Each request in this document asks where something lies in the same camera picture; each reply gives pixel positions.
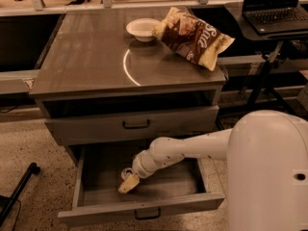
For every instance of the red coke can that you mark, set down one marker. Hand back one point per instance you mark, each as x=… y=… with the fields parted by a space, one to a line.
x=127 y=171

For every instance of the black stand leg left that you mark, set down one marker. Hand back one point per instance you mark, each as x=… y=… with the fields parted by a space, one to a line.
x=6 y=203

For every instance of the brown chip bag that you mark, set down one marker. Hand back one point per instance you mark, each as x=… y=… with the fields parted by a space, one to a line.
x=192 y=38

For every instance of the white bowl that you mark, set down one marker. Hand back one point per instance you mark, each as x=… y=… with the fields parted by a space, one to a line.
x=141 y=29

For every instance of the black laptop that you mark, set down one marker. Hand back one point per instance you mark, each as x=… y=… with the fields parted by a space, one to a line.
x=275 y=16

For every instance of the grey drawer cabinet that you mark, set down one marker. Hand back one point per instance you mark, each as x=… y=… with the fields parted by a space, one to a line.
x=94 y=67

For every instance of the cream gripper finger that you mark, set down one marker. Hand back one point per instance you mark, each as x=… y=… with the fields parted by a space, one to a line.
x=129 y=182

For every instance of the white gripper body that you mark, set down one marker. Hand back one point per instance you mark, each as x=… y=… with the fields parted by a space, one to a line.
x=140 y=167

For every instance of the open grey middle drawer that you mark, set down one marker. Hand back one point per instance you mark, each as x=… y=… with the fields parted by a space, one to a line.
x=179 y=189

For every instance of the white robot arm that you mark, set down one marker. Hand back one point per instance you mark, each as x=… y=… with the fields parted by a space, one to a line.
x=267 y=169

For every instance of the black laptop stand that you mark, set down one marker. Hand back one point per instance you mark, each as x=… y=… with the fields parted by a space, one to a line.
x=263 y=94

